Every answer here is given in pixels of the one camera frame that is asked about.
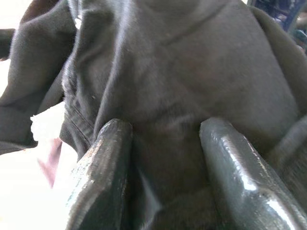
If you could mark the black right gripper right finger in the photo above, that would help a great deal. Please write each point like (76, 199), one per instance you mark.
(239, 172)

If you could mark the white cloth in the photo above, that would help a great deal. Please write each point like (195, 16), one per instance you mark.
(45, 127)

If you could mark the black fabric garment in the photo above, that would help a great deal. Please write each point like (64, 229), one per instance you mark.
(177, 72)

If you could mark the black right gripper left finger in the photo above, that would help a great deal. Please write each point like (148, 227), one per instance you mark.
(103, 167)

